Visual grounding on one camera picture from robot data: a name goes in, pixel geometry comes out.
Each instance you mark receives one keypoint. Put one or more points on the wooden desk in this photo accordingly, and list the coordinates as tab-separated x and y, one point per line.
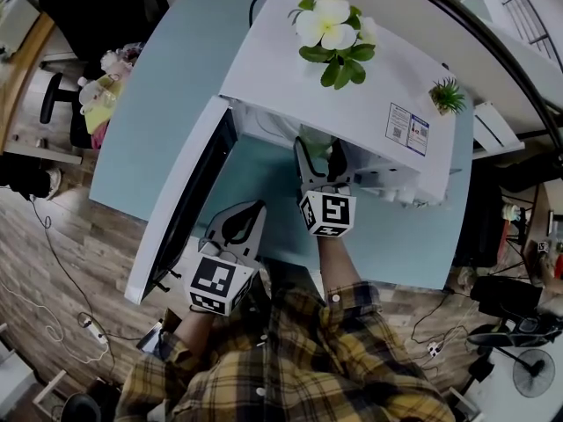
33	51

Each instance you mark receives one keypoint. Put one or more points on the grey round bin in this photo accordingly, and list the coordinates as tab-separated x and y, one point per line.
81	409

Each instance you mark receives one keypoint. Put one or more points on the black smartphone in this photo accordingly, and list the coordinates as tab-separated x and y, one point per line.
149	336

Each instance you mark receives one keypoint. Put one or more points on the black office chair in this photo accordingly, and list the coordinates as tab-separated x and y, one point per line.
101	11

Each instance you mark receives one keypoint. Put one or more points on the white low shelf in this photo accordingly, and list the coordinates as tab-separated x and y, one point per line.
13	367

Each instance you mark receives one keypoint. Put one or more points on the white microwave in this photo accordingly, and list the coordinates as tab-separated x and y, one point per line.
272	60

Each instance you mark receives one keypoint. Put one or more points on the translucent green cup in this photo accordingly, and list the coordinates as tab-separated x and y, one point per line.
316	143

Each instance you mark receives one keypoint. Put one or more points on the pink cloth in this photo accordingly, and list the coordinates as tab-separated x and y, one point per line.
100	135

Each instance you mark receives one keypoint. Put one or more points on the black railing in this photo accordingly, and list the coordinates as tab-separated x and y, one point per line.
555	150

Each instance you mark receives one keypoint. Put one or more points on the person's right forearm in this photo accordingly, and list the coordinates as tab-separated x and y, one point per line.
338	266

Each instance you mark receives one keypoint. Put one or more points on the clear plastic bottle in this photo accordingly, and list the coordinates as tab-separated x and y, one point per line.
94	92

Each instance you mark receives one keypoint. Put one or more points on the black bag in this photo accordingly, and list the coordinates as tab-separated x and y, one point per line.
506	297

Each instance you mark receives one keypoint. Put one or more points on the small black white patterned block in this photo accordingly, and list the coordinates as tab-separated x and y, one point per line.
544	246

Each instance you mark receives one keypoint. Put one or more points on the white power strip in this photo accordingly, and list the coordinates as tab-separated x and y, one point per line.
94	330
434	349

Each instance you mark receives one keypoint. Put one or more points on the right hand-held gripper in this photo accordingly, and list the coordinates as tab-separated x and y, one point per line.
330	209

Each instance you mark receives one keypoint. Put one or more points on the person's yellow plaid shirt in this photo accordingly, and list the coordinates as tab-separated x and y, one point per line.
299	363

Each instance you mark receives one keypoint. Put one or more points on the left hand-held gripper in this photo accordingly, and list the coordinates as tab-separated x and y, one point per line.
211	279

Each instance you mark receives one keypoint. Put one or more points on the white flower potted plant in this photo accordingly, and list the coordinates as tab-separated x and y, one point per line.
327	29

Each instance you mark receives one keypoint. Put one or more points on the black floor fan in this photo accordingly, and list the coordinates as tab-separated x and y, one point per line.
534	372

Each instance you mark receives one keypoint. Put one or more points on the yellow cloth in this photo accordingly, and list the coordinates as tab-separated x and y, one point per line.
101	108

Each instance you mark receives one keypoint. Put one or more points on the person's left forearm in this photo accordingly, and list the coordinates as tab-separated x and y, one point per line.
195	328

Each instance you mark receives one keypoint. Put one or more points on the small spiky potted plant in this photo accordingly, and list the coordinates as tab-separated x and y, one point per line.
446	97

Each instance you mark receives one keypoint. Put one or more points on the small white figurine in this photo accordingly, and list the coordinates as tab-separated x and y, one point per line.
512	212

